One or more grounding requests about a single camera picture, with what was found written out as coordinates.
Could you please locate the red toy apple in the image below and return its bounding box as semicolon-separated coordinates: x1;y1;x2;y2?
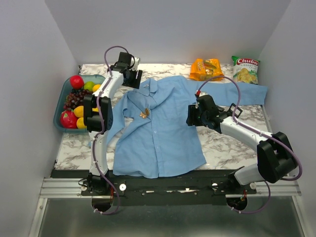
69;75;84;90

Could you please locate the red orange leaf brooch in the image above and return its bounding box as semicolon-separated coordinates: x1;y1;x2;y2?
140;108;150;119

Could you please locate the orange mango gummy bag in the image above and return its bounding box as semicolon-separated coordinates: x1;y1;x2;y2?
189;58;224;81

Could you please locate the green toy lime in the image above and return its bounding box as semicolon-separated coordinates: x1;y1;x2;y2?
83;81;95;91

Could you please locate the light blue button shirt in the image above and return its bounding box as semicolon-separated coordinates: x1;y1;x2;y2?
107;76;267;178

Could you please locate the teal plastic fruit basin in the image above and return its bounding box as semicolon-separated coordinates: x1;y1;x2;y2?
53;75;105;134

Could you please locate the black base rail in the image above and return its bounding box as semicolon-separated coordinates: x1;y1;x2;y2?
42;170;256;210

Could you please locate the yellow toy lemon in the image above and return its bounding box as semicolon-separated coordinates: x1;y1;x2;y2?
74;106;84;118

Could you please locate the pink toy dragon fruit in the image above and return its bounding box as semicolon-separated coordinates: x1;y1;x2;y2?
60;110;79;129

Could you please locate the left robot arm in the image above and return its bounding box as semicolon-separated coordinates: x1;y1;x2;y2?
83;50;142;195

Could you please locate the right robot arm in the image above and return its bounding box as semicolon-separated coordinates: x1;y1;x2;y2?
186;94;299;194

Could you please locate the dark toy grape bunch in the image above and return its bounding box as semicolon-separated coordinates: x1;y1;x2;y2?
63;89;92;111

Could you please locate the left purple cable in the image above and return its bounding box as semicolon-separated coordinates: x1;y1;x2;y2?
92;45;129;215

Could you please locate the orange toy fruit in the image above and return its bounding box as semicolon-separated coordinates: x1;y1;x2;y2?
92;84;101;92
76;117;86;129

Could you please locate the black brooch box red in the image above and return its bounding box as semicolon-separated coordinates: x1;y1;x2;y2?
228;103;243;118

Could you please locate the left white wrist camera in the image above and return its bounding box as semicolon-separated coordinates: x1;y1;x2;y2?
132;57;140;71

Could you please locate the green cassava chips bag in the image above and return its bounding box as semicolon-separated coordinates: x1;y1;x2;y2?
232;56;260;84

